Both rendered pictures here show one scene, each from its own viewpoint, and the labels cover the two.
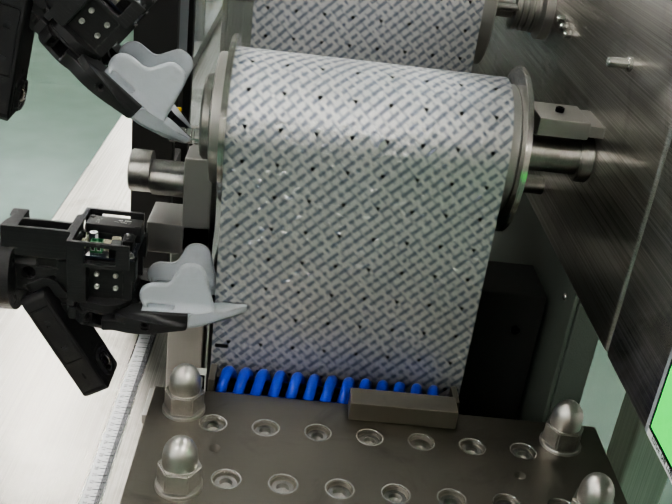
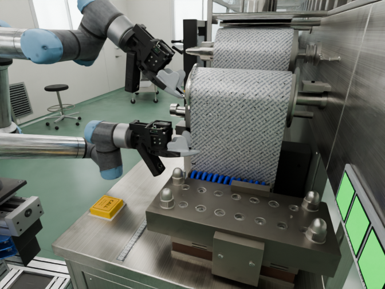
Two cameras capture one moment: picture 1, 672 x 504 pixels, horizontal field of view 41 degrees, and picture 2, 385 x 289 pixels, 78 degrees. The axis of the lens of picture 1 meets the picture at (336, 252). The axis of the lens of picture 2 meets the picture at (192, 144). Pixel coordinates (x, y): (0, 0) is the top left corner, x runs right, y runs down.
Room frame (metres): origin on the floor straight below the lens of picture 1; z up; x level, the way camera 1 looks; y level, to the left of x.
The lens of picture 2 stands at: (0.13, -0.13, 1.40)
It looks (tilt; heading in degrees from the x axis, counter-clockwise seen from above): 25 degrees down; 22
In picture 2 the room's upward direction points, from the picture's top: straight up
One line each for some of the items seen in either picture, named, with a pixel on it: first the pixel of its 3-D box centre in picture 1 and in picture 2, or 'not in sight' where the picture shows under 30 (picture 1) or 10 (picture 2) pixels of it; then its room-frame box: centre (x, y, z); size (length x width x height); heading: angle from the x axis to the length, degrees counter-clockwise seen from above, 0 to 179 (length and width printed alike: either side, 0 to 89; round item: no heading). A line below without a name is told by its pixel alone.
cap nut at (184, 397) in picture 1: (184, 387); (177, 175); (0.62, 0.11, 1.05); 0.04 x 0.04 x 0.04
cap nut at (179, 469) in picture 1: (179, 461); (167, 196); (0.53, 0.10, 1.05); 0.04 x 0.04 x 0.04
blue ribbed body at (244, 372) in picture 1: (333, 394); (228, 182); (0.68, -0.01, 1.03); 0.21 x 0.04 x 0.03; 94
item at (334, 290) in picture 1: (347, 300); (232, 150); (0.70, -0.02, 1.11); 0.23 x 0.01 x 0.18; 94
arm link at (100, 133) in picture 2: not in sight; (105, 134); (0.68, 0.38, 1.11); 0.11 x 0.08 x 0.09; 94
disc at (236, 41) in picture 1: (229, 118); (196, 90); (0.75, 0.11, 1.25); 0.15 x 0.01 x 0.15; 4
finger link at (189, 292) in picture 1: (193, 292); (183, 145); (0.68, 0.12, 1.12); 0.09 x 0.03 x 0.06; 93
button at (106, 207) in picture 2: not in sight; (106, 206); (0.58, 0.33, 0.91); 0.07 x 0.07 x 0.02; 4
